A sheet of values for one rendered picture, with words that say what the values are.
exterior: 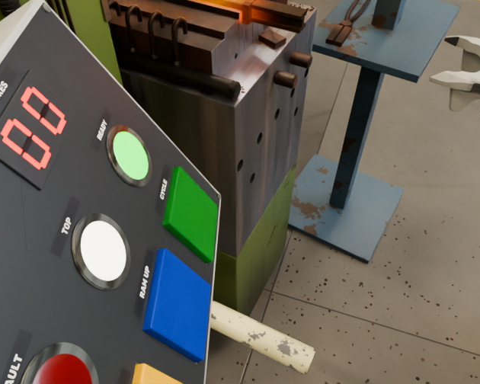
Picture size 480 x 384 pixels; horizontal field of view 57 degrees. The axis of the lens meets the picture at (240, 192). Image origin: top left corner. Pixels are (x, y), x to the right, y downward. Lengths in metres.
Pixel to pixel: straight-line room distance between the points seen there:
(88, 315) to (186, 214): 0.16
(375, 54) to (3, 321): 1.04
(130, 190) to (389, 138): 1.84
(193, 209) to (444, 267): 1.39
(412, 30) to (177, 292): 1.06
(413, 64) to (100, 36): 0.74
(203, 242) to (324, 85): 2.00
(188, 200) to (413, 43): 0.92
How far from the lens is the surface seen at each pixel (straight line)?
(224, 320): 0.80
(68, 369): 0.30
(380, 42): 1.24
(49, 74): 0.38
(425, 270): 1.72
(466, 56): 0.82
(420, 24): 1.36
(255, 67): 0.82
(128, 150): 0.40
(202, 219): 0.46
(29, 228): 0.31
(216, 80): 0.74
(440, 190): 1.99
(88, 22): 0.72
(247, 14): 0.81
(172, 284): 0.39
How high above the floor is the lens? 1.36
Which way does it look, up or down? 49 degrees down
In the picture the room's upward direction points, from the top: straight up
